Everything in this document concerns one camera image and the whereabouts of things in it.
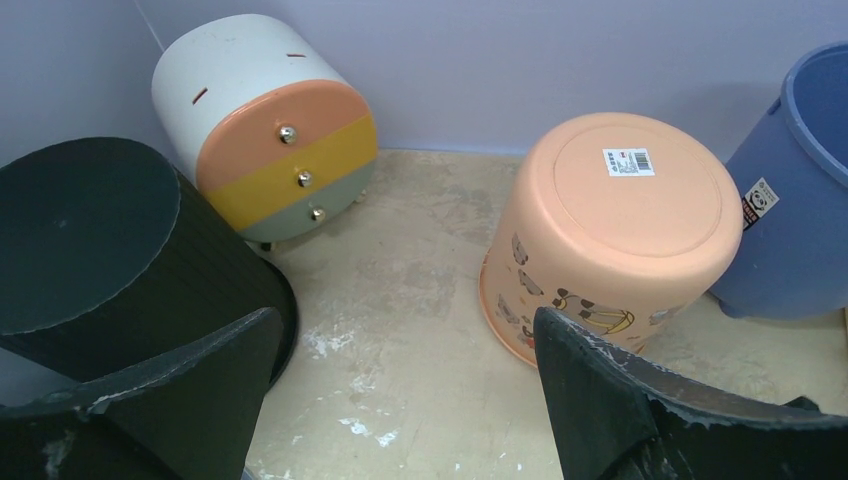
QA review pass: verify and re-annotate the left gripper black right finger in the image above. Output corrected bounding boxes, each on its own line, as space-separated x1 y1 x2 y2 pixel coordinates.
534 307 847 479

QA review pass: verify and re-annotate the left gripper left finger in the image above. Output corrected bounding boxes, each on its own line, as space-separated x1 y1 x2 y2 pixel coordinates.
1 308 284 479

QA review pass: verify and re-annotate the black large bucket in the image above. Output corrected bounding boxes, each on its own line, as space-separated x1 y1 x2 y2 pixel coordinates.
1 137 298 382

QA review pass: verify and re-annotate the orange bucket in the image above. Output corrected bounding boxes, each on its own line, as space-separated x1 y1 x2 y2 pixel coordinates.
479 113 743 364

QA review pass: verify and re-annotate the blue bucket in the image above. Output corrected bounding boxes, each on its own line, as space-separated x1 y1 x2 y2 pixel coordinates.
710 42 847 320

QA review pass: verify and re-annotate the white orange yellow drum toy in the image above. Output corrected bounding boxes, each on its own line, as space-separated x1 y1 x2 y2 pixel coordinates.
151 14 378 248

